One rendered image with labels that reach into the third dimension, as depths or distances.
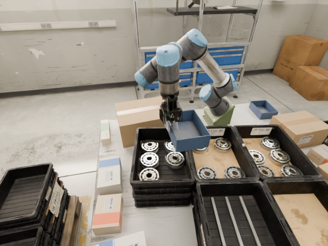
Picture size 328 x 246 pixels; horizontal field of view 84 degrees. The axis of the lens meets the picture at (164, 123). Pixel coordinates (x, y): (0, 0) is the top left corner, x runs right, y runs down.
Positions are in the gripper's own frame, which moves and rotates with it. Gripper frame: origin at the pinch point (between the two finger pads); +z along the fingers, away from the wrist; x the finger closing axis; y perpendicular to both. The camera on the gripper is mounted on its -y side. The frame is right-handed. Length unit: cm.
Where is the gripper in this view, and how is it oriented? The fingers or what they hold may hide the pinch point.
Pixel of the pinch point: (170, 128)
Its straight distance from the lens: 81.9
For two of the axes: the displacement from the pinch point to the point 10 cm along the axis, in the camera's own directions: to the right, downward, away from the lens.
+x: 9.8, -1.7, 1.1
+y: 1.9, 6.0, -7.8
